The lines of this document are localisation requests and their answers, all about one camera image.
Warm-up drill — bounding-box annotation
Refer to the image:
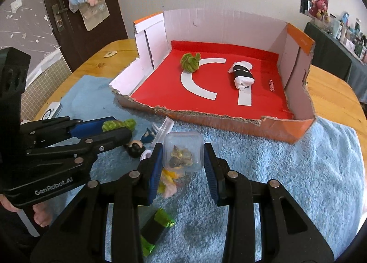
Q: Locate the dark side table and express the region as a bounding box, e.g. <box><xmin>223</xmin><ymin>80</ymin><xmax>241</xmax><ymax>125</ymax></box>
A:
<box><xmin>304</xmin><ymin>22</ymin><xmax>367</xmax><ymax>86</ymax></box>

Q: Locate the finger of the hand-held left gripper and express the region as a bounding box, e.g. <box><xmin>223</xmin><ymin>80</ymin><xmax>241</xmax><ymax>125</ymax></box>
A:
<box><xmin>20</xmin><ymin>116</ymin><xmax>119</xmax><ymax>149</ymax></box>
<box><xmin>26</xmin><ymin>127</ymin><xmax>133</xmax><ymax>181</ymax></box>

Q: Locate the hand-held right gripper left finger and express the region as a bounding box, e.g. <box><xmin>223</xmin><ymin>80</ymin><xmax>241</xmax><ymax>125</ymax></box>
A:
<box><xmin>30</xmin><ymin>143</ymin><xmax>165</xmax><ymax>263</ymax></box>

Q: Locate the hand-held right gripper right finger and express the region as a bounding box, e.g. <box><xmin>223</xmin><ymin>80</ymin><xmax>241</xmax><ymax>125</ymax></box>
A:
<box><xmin>203</xmin><ymin>143</ymin><xmax>334</xmax><ymax>263</ymax></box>

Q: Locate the black and white wrapped roll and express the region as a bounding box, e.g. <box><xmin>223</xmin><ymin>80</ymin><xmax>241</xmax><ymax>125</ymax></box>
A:
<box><xmin>228</xmin><ymin>61</ymin><xmax>255</xmax><ymax>91</ymax></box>

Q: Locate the black-haired figurine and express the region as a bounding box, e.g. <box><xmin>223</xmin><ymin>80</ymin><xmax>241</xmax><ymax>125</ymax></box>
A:
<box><xmin>126</xmin><ymin>126</ymin><xmax>159</xmax><ymax>159</ymax></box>

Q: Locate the cluttered shelf of bottles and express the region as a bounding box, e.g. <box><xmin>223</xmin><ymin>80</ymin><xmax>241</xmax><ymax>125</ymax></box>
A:
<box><xmin>330</xmin><ymin>12</ymin><xmax>367</xmax><ymax>64</ymax></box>

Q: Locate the green and yellow small toy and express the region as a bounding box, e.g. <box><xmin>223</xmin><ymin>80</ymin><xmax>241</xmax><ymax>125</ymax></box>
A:
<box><xmin>156</xmin><ymin>167</ymin><xmax>184</xmax><ymax>199</ymax></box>

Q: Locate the metal door handle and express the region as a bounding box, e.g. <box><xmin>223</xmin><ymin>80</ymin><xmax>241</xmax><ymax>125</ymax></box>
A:
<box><xmin>52</xmin><ymin>3</ymin><xmax>69</xmax><ymax>33</ymax></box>

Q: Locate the clear plastic lid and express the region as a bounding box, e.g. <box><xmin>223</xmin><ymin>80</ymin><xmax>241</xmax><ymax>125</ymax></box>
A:
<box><xmin>153</xmin><ymin>116</ymin><xmax>175</xmax><ymax>144</ymax></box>

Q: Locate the cardboard box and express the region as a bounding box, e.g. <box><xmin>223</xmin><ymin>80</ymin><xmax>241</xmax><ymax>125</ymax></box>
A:
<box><xmin>109</xmin><ymin>8</ymin><xmax>316</xmax><ymax>144</ymax></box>

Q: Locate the green plush toy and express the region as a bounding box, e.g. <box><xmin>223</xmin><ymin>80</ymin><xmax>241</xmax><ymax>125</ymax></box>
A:
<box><xmin>180</xmin><ymin>52</ymin><xmax>202</xmax><ymax>74</ymax></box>
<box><xmin>103</xmin><ymin>119</ymin><xmax>137</xmax><ymax>133</ymax></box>

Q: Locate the person's left hand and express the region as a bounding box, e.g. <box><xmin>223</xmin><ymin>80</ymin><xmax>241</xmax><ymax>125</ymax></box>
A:
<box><xmin>0</xmin><ymin>194</ymin><xmax>53</xmax><ymax>227</ymax></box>

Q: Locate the white grid panel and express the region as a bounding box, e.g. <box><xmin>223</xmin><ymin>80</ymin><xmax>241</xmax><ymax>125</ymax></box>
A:
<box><xmin>21</xmin><ymin>48</ymin><xmax>72</xmax><ymax>122</ymax></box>

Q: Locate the blue towel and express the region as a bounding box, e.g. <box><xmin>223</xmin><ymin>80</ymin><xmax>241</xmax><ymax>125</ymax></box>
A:
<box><xmin>37</xmin><ymin>75</ymin><xmax>360</xmax><ymax>263</ymax></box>

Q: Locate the clear plastic bag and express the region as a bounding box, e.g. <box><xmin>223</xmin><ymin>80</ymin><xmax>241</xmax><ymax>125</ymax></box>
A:
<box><xmin>77</xmin><ymin>2</ymin><xmax>110</xmax><ymax>32</ymax></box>

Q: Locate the pink plush dragon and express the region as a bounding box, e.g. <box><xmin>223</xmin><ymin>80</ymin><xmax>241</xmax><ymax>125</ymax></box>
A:
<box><xmin>308</xmin><ymin>0</ymin><xmax>330</xmax><ymax>21</ymax></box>

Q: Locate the clear plastic container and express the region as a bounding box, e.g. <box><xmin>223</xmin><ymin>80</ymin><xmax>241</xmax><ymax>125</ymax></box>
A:
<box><xmin>163</xmin><ymin>133</ymin><xmax>205</xmax><ymax>172</ymax></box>

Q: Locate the dark brown door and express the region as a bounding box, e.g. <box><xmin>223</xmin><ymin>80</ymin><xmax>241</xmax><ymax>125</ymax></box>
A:
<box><xmin>39</xmin><ymin>0</ymin><xmax>128</xmax><ymax>71</ymax></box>

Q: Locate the small white case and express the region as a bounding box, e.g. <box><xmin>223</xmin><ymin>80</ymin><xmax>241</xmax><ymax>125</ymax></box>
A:
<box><xmin>40</xmin><ymin>102</ymin><xmax>62</xmax><ymax>120</ymax></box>

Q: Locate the green and black toy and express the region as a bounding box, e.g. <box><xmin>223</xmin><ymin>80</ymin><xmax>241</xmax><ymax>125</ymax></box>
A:
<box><xmin>139</xmin><ymin>208</ymin><xmax>176</xmax><ymax>258</ymax></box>

